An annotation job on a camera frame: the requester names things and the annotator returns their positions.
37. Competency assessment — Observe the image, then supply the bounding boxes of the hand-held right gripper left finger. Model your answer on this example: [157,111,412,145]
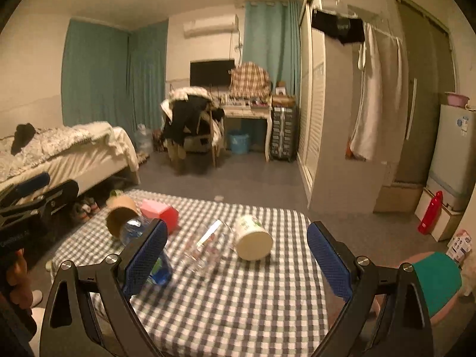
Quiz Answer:
[39,217,169,357]

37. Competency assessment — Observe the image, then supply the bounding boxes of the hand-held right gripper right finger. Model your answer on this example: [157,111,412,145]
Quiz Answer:
[306,220,436,357]

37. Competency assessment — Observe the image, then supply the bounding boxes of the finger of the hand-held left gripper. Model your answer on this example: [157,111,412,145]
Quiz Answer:
[22,179,80,217]
[0,172,51,206]

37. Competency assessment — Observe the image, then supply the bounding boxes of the white paper cup green print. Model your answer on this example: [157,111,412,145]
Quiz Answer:
[232,214,274,261]

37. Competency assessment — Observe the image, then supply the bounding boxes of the brown paper cup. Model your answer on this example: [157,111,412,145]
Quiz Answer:
[105,195,142,238]

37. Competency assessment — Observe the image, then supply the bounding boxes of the clear glass cup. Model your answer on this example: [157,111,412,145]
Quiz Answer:
[181,219,237,278]

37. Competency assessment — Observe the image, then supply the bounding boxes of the person's left hand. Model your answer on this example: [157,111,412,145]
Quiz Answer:
[4,248,31,310]

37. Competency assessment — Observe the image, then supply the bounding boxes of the clear plastic water bottle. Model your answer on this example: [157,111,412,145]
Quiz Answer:
[120,214,174,286]

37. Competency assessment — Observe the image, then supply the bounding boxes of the pair of shoes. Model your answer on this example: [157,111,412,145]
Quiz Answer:
[70,197,101,224]

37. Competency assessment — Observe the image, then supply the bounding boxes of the bed with patterned blanket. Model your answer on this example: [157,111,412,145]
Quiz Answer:
[0,121,141,203]

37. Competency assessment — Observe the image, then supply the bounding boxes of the pink box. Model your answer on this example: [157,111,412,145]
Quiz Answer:
[140,199,179,235]

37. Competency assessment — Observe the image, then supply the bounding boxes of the dark cloth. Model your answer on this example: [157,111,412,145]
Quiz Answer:
[10,123,37,156]

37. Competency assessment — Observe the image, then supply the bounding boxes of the flat beige box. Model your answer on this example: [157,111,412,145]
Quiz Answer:
[373,184,422,215]

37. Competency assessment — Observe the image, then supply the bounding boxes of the large clear water jug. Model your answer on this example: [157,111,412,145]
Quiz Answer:
[134,123,153,156]

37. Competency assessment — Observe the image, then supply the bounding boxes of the checkered tablecloth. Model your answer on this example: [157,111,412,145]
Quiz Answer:
[50,189,348,357]

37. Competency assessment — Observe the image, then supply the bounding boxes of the pink stool green cushion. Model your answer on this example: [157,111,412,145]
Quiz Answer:
[374,251,464,325]

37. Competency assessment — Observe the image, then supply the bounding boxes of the red bottle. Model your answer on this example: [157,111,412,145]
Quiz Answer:
[417,190,444,235]

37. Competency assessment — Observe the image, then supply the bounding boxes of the wide teal curtain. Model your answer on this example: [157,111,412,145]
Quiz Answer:
[61,18,131,136]

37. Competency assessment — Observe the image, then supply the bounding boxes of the white storage box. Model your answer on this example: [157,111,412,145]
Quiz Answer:
[414,187,464,242]

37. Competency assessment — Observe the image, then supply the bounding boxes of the printed carton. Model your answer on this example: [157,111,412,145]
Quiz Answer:
[446,229,474,265]

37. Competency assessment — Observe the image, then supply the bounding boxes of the wooden chair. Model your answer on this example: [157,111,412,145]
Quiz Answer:
[164,97,226,176]

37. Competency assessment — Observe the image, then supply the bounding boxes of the pile of dark clothes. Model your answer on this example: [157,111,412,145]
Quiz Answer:
[161,86,224,148]

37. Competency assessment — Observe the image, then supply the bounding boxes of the white wardrobe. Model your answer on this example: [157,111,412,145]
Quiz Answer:
[297,0,404,215]

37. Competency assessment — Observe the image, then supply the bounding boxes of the narrow teal curtain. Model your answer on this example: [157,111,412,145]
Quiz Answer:
[128,20,169,136]

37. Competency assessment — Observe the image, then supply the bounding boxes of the blue bucket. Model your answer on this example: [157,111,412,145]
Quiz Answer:
[227,130,250,154]

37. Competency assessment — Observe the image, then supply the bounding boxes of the small white fridge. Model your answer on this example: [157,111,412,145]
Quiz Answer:
[425,103,476,211]

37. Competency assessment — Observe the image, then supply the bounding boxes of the brown cardboard box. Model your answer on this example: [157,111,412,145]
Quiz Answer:
[271,95,298,108]

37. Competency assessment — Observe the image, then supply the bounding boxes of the white desk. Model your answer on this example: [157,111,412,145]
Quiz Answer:
[210,96,274,163]

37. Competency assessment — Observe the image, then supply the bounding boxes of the white hanging cloth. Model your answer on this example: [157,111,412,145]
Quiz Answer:
[350,22,404,162]

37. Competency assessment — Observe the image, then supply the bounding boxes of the grey door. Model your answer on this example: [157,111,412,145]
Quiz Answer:
[390,0,461,186]

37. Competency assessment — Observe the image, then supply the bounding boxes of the black monitor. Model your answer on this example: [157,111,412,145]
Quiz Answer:
[190,59,236,87]

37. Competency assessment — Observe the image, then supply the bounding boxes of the plaid cloth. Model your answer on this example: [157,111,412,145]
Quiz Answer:
[228,61,272,99]

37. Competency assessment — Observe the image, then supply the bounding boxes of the pink basin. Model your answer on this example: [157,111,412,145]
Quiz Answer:
[445,91,470,107]

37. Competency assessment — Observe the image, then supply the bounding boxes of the white air conditioner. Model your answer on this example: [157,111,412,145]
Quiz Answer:
[182,14,239,39]

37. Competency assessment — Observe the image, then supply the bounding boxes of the tall teal curtain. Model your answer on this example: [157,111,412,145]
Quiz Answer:
[242,0,303,99]

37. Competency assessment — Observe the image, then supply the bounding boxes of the black hanging garment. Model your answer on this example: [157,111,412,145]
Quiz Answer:
[311,7,366,46]

